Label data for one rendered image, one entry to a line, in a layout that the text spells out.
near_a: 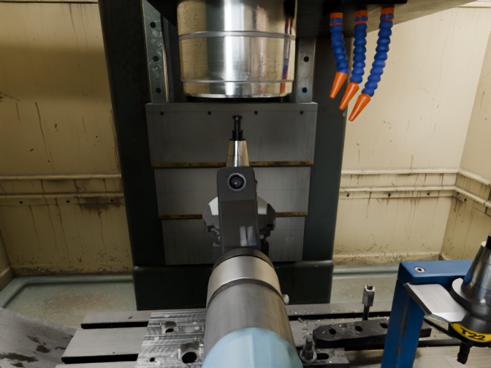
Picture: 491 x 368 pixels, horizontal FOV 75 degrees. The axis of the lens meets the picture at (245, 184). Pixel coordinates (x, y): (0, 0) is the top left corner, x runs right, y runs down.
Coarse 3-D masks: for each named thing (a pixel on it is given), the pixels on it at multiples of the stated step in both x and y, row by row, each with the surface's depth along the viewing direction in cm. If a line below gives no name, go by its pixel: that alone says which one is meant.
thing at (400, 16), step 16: (160, 0) 42; (304, 0) 42; (320, 0) 42; (416, 0) 42; (432, 0) 42; (448, 0) 42; (464, 0) 42; (176, 16) 54; (304, 16) 54; (320, 16) 54; (368, 16) 54; (400, 16) 54; (416, 16) 54; (304, 32) 75; (320, 32) 75; (352, 32) 75; (368, 32) 75
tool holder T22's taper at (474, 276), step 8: (480, 248) 40; (488, 248) 39; (480, 256) 39; (488, 256) 38; (472, 264) 41; (480, 264) 39; (488, 264) 39; (472, 272) 40; (480, 272) 39; (488, 272) 39; (464, 280) 42; (472, 280) 40; (480, 280) 39; (488, 280) 39; (464, 288) 41; (472, 288) 40; (480, 288) 39; (488, 288) 39; (472, 296) 40; (480, 296) 39; (488, 296) 39
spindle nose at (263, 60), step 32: (192, 0) 37; (224, 0) 35; (256, 0) 36; (288, 0) 38; (192, 32) 38; (224, 32) 37; (256, 32) 37; (288, 32) 39; (192, 64) 39; (224, 64) 38; (256, 64) 38; (288, 64) 41; (224, 96) 39; (256, 96) 40
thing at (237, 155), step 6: (234, 144) 47; (240, 144) 47; (228, 150) 48; (234, 150) 48; (240, 150) 48; (246, 150) 48; (228, 156) 48; (234, 156) 48; (240, 156) 48; (246, 156) 48; (228, 162) 48; (234, 162) 48; (240, 162) 48; (246, 162) 48
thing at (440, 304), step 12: (408, 288) 44; (420, 288) 43; (432, 288) 43; (444, 288) 44; (420, 300) 41; (432, 300) 41; (444, 300) 41; (456, 300) 41; (432, 312) 39; (444, 312) 39; (456, 312) 39; (468, 312) 39
